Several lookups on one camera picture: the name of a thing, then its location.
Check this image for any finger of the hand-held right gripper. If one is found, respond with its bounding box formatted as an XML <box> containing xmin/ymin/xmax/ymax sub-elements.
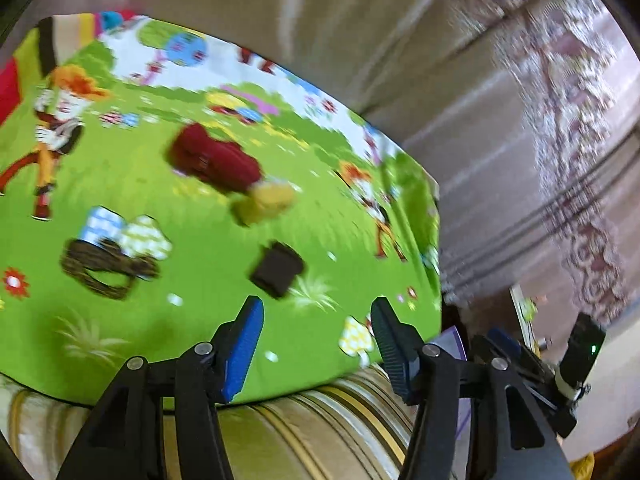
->
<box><xmin>487</xmin><ymin>328</ymin><xmax>522</xmax><ymax>362</ymax></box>

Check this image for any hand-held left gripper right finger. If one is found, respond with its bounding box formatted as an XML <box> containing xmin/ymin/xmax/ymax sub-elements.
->
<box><xmin>370</xmin><ymin>297</ymin><xmax>576</xmax><ymax>480</ymax></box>

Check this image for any striped velvet cushion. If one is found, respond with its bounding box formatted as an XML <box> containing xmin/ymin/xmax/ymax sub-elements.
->
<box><xmin>0</xmin><ymin>365</ymin><xmax>471</xmax><ymax>480</ymax></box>

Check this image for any beige lace-trimmed curtain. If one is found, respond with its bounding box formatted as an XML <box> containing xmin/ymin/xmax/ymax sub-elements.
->
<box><xmin>140</xmin><ymin>0</ymin><xmax>640</xmax><ymax>331</ymax></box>

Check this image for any black soft block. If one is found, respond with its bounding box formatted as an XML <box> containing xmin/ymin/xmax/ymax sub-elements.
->
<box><xmin>248</xmin><ymin>241</ymin><xmax>306</xmax><ymax>300</ymax></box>

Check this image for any yellow sponge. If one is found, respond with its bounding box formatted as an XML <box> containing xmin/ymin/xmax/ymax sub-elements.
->
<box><xmin>232</xmin><ymin>180</ymin><xmax>296</xmax><ymax>226</ymax></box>

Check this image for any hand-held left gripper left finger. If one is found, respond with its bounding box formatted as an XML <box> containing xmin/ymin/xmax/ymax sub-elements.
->
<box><xmin>55</xmin><ymin>296</ymin><xmax>266</xmax><ymax>480</ymax></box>

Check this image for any pale purple bag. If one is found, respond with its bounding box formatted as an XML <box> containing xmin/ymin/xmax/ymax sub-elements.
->
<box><xmin>435</xmin><ymin>325</ymin><xmax>473</xmax><ymax>431</ymax></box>

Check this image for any green cartoon printed blanket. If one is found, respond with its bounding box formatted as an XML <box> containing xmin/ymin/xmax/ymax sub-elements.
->
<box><xmin>0</xmin><ymin>10</ymin><xmax>442</xmax><ymax>406</ymax></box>

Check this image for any dark red knitted item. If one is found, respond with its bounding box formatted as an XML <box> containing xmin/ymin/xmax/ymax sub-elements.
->
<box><xmin>167</xmin><ymin>122</ymin><xmax>263</xmax><ymax>196</ymax></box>

